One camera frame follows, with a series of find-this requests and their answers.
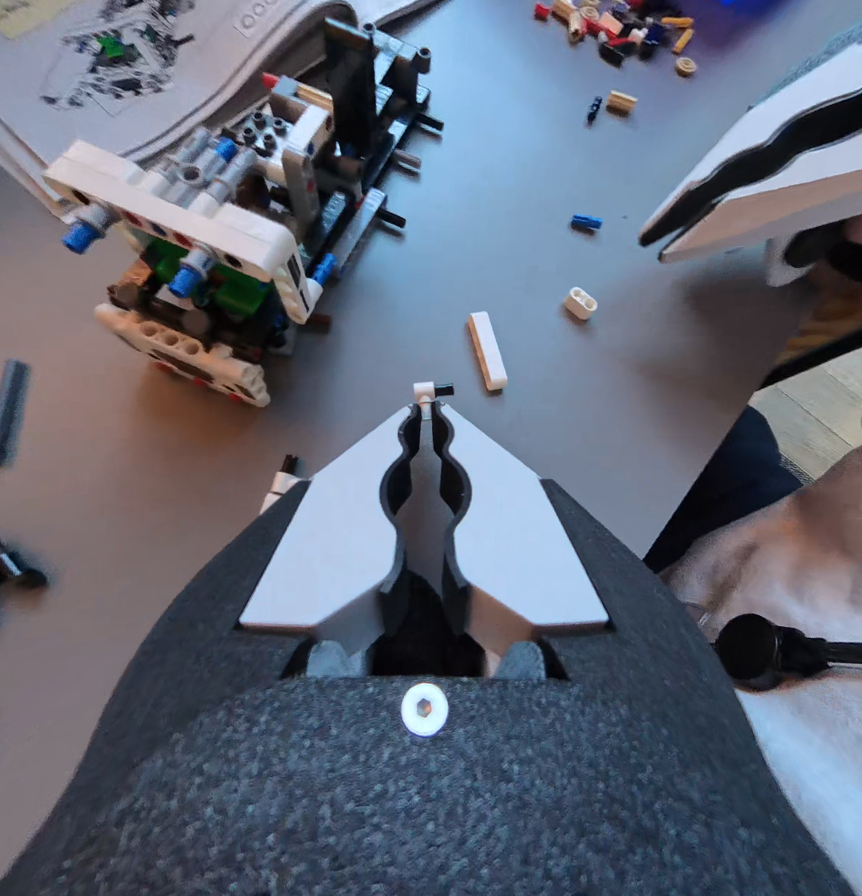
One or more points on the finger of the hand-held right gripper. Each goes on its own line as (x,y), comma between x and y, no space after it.
(788,203)
(809,87)

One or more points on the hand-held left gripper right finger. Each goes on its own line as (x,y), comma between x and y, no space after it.
(522,560)

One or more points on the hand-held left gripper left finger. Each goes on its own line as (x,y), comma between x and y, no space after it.
(319,560)

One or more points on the small white lego pin connector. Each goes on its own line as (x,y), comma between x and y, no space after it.
(425,390)

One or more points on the white lego piece black pin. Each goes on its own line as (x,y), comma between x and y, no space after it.
(284,483)

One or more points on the tan lego brick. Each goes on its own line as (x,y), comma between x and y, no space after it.
(621,102)

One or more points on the blue lego pin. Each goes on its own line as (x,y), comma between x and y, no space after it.
(586,222)

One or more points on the pile of coloured lego pieces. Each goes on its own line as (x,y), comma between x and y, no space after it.
(613,31)

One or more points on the long white lego beam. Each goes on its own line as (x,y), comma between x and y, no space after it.
(488,350)

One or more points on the small black lego pin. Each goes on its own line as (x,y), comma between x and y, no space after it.
(595,110)

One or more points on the short white two-hole lego beam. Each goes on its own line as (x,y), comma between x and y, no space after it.
(580,304)

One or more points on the white and black lego vehicle model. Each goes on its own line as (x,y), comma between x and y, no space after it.
(228,245)

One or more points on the dark grey lego tube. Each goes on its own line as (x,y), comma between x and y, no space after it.
(5,413)

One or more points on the lego instruction booklet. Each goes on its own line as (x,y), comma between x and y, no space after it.
(193,56)

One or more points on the person's dark trouser leg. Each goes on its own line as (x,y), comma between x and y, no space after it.
(725,483)

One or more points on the person's white shirt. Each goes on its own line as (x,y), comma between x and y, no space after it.
(809,532)

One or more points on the yellow paper note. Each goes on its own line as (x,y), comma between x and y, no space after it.
(18,15)

